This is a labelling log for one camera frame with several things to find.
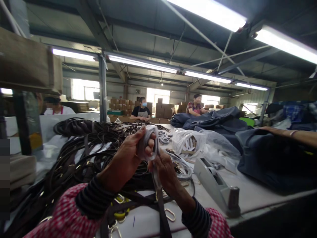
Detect person's right hand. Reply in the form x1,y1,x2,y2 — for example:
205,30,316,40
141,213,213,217
148,149,186,199

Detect person's left hand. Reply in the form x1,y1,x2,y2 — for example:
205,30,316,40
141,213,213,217
99,125,157,193

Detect clear plastic strap bundle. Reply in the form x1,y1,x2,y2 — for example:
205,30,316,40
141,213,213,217
137,125,161,162

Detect dark brown single strap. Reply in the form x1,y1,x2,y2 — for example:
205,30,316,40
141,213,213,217
151,160,173,238

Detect stack of cartons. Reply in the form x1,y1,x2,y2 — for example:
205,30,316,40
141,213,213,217
109,98,226,124

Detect grey tape dispenser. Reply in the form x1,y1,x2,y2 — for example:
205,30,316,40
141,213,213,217
193,157,241,218

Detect pile of dark blue bags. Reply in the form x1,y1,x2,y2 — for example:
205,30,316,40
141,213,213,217
170,106,254,139

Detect fluorescent ceiling lamp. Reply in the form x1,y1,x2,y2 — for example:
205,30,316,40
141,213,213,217
233,81,270,92
165,0,249,33
183,69,234,85
51,47,97,62
106,53,181,75
254,24,317,65

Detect green chair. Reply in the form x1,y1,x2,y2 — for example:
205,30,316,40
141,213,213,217
239,116,256,128

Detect dark blue fabric bag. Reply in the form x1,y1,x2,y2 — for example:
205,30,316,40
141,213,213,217
235,128,317,195

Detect grey flat boxes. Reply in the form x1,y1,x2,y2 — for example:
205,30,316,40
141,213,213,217
10,154,37,191

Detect blue plaid cloth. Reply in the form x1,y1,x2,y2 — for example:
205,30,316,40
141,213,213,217
268,100,317,131

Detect brown cardboard shelf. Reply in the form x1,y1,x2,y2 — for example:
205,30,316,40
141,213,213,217
0,26,64,96

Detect small wrapped strap bundles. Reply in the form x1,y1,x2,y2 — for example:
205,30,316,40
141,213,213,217
158,130,174,146

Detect plastic wrapped strap with buckle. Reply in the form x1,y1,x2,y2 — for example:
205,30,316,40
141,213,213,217
163,148,194,182

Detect clear bag of white straps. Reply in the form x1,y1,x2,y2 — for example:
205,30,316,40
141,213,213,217
171,128,241,174

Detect silver oval metal ring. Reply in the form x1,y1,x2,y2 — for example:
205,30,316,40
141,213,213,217
164,208,176,222

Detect yellow handled scissors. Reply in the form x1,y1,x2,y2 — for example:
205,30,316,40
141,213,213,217
110,193,131,221

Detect pile of dark brown straps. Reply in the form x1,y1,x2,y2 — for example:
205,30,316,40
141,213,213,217
5,117,196,238

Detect grey metal post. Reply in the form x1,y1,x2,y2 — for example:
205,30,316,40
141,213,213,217
98,54,108,123

